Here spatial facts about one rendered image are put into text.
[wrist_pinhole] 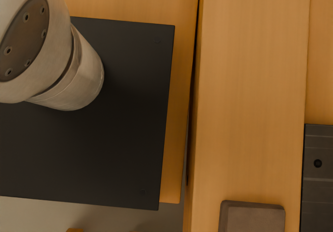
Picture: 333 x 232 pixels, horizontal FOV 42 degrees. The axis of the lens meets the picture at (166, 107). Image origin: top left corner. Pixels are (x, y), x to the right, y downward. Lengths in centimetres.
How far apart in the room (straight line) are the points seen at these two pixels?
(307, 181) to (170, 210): 94
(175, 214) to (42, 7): 126
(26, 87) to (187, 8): 34
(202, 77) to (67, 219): 104
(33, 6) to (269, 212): 38
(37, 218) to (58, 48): 123
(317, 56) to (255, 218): 23
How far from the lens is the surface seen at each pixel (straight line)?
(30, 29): 28
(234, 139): 56
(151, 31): 56
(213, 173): 56
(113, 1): 63
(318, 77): 62
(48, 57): 33
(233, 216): 54
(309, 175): 59
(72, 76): 41
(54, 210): 152
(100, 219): 150
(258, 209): 55
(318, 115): 61
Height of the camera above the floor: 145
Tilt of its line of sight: 88 degrees down
